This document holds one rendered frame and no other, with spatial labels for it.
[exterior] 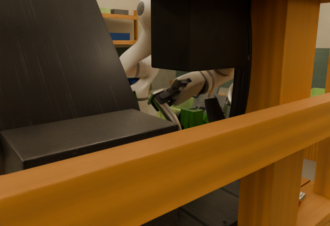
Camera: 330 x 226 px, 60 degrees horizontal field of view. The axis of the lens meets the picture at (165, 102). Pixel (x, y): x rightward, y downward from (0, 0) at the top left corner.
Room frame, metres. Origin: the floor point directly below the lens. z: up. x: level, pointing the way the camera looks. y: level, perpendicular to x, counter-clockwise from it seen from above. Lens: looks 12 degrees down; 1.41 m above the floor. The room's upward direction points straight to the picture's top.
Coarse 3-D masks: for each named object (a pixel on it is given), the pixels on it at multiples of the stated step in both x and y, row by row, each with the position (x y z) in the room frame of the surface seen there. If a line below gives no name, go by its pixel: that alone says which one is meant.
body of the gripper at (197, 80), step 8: (192, 72) 0.87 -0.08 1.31; (176, 80) 0.83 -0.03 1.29; (192, 80) 0.84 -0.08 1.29; (200, 80) 0.86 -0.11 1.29; (184, 88) 0.81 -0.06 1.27; (192, 88) 0.84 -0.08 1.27; (200, 88) 0.88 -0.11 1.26; (176, 96) 0.85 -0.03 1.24; (184, 96) 0.85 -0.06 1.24; (192, 96) 0.90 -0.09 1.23; (176, 104) 0.86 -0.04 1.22
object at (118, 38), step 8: (104, 8) 6.62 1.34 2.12; (104, 16) 6.53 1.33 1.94; (112, 16) 6.69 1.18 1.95; (120, 16) 6.84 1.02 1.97; (128, 16) 7.00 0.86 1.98; (136, 16) 7.23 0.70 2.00; (136, 24) 7.77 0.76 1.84; (136, 32) 7.77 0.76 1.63; (112, 40) 6.73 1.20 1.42; (120, 40) 6.88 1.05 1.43; (128, 40) 7.05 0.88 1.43; (136, 40) 7.22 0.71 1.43; (128, 80) 7.27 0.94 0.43; (136, 80) 7.26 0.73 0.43
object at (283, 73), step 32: (256, 0) 0.65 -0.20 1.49; (288, 0) 0.59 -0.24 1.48; (320, 0) 0.67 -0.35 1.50; (256, 32) 0.64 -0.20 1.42; (288, 32) 0.60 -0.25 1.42; (256, 64) 0.64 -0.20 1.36; (288, 64) 0.60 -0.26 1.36; (256, 96) 0.63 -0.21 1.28; (288, 96) 0.61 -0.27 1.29; (288, 160) 0.63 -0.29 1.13; (320, 160) 0.92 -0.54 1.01; (256, 192) 0.62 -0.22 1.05; (288, 192) 0.64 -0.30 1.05; (320, 192) 0.91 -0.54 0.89; (256, 224) 0.62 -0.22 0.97; (288, 224) 0.65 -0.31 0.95
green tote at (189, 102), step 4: (188, 100) 2.23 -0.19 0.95; (192, 100) 2.26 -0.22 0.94; (180, 104) 2.18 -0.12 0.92; (184, 104) 2.21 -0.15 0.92; (188, 104) 2.23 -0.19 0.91; (172, 108) 1.90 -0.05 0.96; (176, 108) 2.16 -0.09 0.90; (180, 108) 2.18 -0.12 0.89; (160, 112) 2.02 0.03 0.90; (176, 112) 1.87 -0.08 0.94; (160, 116) 2.02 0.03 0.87
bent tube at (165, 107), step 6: (162, 90) 0.81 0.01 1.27; (150, 96) 0.80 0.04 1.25; (150, 102) 0.82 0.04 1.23; (156, 102) 0.80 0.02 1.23; (162, 108) 0.79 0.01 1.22; (168, 108) 0.79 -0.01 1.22; (168, 114) 0.78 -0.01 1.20; (174, 114) 0.78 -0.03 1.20; (168, 120) 0.77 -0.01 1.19; (174, 120) 0.77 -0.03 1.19; (180, 126) 0.78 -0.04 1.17
